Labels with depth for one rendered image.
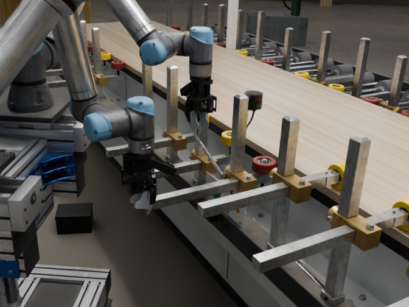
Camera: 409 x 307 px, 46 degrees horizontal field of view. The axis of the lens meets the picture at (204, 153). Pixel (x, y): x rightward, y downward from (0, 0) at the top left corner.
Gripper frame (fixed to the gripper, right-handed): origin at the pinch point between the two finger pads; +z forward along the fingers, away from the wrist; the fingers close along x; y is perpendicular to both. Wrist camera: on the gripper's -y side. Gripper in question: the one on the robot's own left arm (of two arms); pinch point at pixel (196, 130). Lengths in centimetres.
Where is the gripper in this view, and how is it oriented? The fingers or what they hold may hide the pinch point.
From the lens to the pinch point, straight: 168.4
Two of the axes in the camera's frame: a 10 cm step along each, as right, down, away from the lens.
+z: -0.3, 9.2, 4.0
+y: 4.9, 3.6, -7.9
